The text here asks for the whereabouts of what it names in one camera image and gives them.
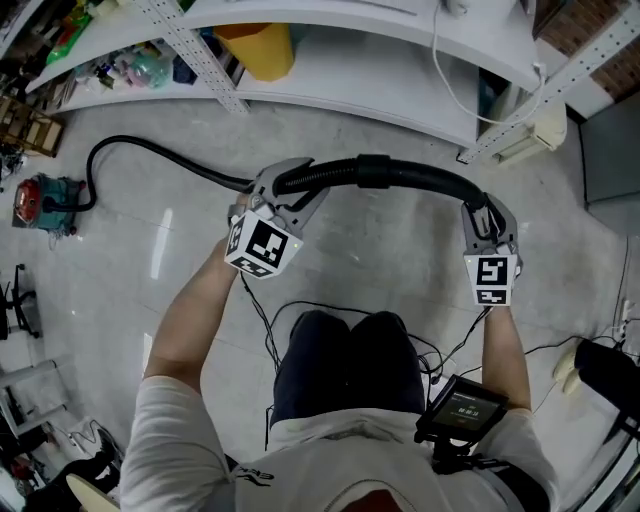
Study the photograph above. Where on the round beige table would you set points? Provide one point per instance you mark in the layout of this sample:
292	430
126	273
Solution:
90	495

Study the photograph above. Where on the pink cloth bundle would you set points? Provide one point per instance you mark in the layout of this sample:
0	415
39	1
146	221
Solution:
131	77

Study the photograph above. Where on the black chest-mounted screen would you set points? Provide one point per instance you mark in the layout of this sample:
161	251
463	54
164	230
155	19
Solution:
465	410

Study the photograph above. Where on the black equipment clutter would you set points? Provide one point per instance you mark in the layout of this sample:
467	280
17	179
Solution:
60	465

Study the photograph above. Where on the person's right forearm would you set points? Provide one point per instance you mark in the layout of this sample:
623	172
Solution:
502	350

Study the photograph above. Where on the teal plastic bag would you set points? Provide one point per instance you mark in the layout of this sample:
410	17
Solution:
152	70

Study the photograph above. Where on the white metal shelving unit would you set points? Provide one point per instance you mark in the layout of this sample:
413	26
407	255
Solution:
350	85

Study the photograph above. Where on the person's left forearm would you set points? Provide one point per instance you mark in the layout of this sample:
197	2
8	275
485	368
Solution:
195	320

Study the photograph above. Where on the grey metal cabinet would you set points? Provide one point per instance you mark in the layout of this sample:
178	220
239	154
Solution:
615	160

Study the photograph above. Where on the dark blue cloth bundle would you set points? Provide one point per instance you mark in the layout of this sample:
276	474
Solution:
184	70

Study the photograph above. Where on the black chair frame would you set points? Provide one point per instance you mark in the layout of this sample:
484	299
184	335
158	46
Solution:
20	305

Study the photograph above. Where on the person's dark trousers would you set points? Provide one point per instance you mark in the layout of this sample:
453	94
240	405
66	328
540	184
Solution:
350	370

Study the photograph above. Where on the red vacuum cleaner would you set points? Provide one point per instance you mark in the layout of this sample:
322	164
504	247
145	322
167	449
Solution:
50	200

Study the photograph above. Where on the yellow bucket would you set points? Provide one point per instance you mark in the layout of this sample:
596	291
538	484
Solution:
260	50

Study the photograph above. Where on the beige plastic appliance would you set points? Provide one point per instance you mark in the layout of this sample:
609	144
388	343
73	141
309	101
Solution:
535	135

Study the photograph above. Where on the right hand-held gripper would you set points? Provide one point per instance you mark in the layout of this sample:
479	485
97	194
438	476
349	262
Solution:
492	280

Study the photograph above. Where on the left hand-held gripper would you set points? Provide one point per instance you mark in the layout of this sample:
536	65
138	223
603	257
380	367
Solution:
260	245

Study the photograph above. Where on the person's white shirt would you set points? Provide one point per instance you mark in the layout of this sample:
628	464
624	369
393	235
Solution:
175	450

